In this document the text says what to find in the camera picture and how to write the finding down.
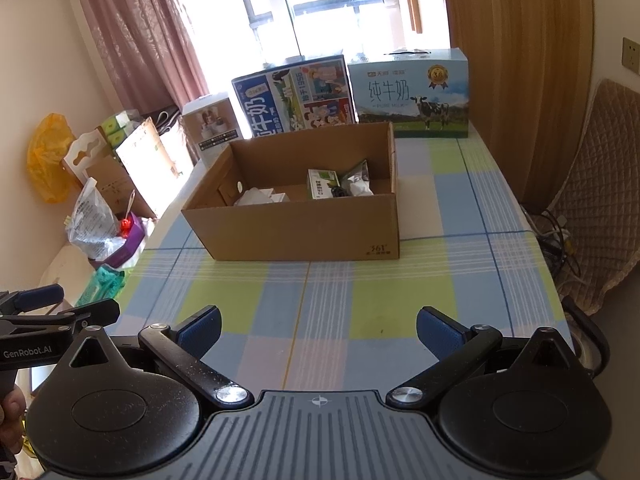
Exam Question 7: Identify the printed clear plastic bag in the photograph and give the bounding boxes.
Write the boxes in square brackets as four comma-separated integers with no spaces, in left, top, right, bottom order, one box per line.
[65,177,133,263]

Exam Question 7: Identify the window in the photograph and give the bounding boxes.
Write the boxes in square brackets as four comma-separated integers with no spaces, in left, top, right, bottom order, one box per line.
[232,0,441,68]

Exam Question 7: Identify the grey cables bundle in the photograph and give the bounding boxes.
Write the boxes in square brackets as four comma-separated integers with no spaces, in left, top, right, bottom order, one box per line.
[530,210,576,271]

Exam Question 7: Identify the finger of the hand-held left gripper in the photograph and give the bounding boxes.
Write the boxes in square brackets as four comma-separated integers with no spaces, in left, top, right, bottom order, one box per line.
[0,283,65,317]
[0,298,122,335]

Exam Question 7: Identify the blue cartoon milk carton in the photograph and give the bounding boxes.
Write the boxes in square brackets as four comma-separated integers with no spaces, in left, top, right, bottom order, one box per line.
[231,55,358,140]

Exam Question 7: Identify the white paper bag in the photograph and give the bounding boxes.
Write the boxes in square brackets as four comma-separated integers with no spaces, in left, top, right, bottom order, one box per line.
[116,117,193,218]

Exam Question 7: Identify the beige wall socket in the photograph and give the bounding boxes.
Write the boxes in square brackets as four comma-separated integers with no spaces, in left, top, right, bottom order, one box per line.
[621,36,640,72]

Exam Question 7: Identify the silver foil packet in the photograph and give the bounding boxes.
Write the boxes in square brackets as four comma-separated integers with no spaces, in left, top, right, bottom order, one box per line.
[341,160,374,196]

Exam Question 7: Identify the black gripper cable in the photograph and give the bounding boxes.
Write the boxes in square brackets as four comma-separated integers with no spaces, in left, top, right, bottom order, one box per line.
[562,295,612,376]

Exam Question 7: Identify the small green box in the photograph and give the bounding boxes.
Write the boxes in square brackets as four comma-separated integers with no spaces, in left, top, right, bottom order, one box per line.
[306,169,343,200]

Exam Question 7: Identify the light blue cow milk box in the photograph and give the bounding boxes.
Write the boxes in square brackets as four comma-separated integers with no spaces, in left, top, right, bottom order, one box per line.
[347,49,471,139]

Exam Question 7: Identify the wooden wall panel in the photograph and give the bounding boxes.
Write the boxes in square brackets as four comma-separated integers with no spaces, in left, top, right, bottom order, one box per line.
[440,0,596,206]

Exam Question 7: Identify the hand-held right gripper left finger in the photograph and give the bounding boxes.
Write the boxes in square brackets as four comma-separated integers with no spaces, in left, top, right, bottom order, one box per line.
[70,304,255,410]

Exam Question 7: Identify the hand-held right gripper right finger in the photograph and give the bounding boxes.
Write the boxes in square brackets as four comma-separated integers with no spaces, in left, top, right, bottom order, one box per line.
[387,305,571,410]

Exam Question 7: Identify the white shopping bag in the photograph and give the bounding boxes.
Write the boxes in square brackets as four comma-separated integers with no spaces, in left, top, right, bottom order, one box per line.
[152,107,196,176]

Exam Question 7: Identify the white product box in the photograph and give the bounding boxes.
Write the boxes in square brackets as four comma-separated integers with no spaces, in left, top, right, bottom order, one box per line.
[181,95,244,168]

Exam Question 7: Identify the person's left hand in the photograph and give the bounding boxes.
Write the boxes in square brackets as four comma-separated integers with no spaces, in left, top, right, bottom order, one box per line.
[0,385,27,461]

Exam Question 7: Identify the yellow plastic bag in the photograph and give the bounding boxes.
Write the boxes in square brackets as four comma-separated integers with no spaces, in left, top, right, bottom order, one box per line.
[27,112,76,204]

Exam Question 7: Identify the white hang card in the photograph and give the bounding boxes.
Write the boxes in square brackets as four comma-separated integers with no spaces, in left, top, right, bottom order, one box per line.
[62,129,108,186]

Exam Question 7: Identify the pink curtain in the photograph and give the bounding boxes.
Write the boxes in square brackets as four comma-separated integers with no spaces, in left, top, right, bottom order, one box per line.
[70,0,211,116]

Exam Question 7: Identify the purple box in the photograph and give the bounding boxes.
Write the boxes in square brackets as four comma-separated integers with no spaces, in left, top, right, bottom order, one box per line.
[90,212,148,268]

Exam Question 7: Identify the brown quilted chair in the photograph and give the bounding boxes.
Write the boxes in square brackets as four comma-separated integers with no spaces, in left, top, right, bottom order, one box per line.
[547,77,640,316]

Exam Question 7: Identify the checkered cloth desktop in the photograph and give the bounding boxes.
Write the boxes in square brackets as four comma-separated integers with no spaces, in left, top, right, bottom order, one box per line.
[107,127,576,391]

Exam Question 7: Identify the white cabinet door wooden handles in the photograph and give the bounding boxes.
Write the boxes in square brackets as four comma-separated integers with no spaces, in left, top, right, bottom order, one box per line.
[390,0,451,56]

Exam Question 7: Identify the green wipes packet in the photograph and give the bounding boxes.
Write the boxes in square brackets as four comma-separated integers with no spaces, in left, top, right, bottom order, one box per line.
[75,265,126,306]

